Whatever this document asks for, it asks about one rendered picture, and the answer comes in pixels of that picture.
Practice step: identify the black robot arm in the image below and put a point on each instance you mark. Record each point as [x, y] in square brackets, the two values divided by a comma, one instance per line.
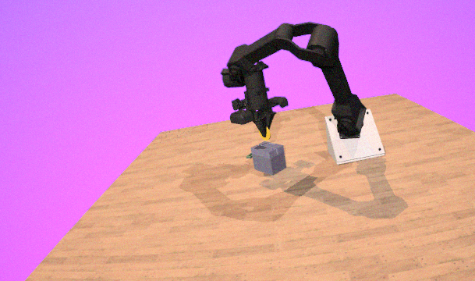
[322, 51]

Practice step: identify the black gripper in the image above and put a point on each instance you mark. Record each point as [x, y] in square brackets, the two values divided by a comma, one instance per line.
[258, 100]

